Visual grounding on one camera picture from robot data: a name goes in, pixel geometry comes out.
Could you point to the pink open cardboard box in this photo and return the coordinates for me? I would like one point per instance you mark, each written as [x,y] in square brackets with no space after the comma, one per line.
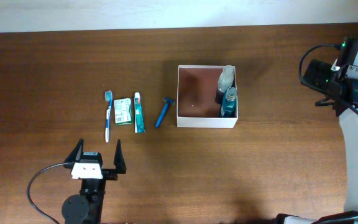
[195,105]

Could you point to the green white soap box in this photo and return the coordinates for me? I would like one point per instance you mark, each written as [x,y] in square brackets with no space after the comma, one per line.
[123,111]

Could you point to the dark blue clear-cap bottle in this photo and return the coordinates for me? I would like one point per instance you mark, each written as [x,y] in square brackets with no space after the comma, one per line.
[225,81]

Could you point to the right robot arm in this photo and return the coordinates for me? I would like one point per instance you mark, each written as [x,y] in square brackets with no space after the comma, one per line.
[346,108]

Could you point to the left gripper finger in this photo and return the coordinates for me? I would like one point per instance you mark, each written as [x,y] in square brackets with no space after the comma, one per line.
[119,162]
[76,152]

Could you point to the teal mouthwash bottle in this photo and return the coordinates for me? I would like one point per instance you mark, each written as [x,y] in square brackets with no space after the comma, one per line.
[229,103]

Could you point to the blue white toothbrush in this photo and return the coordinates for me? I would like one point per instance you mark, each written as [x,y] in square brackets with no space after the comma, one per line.
[109,98]

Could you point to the green white toothpaste tube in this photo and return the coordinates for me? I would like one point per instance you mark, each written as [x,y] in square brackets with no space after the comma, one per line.
[139,120]

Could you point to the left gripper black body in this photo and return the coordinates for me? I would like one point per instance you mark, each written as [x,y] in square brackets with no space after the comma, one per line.
[109,174]

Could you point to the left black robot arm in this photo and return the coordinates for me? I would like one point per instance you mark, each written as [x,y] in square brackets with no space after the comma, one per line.
[87,205]

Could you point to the blue disposable razor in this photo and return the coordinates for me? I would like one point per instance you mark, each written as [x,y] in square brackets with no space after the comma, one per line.
[168,102]

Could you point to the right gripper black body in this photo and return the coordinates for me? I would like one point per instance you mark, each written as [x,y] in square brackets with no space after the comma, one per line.
[320,74]

